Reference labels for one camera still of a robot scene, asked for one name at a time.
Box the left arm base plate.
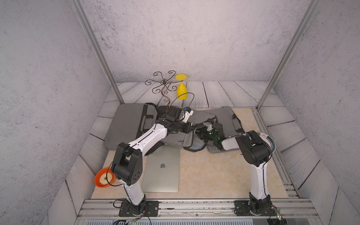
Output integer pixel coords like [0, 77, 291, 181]
[119, 200, 159, 217]

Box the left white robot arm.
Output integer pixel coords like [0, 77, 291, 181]
[110, 106, 194, 211]

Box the orange bowl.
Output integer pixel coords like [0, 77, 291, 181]
[94, 168, 115, 188]

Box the right aluminium frame post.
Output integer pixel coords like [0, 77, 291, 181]
[256, 0, 321, 111]

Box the copper wire jewelry stand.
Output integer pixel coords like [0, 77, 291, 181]
[144, 70, 180, 106]

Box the white donut in bowl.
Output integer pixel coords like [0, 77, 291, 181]
[99, 172, 113, 186]

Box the grey zippered laptop bag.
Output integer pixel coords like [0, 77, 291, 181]
[104, 103, 158, 151]

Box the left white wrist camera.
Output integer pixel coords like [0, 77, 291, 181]
[182, 107, 194, 123]

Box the yellow plastic goblet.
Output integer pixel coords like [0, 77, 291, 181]
[175, 74, 187, 100]

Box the left aluminium frame post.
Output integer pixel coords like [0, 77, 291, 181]
[70, 0, 124, 104]

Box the front aluminium rail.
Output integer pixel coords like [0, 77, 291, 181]
[77, 198, 322, 225]

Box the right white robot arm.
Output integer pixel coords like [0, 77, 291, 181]
[196, 123, 276, 215]

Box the white plate green red rim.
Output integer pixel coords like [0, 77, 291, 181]
[257, 132, 276, 153]

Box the aluminium frame post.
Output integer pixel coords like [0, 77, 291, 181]
[70, 0, 124, 104]
[256, 0, 321, 111]

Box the silver apple laptop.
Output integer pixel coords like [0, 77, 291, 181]
[142, 145, 181, 193]

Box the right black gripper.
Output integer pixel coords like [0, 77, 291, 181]
[193, 127, 218, 143]

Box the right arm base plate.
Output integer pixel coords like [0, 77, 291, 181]
[234, 199, 276, 217]

